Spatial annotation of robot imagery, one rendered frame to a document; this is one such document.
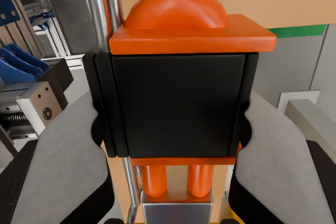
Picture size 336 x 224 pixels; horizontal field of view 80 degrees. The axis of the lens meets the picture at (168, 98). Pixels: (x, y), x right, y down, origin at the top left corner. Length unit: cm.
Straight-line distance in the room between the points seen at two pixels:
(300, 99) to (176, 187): 179
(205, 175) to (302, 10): 89
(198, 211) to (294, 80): 170
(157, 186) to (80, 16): 118
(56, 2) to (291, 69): 160
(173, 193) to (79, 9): 118
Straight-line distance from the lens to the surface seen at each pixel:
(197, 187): 18
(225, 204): 166
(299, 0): 98
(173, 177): 21
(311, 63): 184
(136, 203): 19
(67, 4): 131
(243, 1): 90
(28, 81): 67
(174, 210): 20
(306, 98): 198
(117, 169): 74
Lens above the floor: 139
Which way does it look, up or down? 57 degrees down
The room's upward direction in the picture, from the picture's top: 180 degrees counter-clockwise
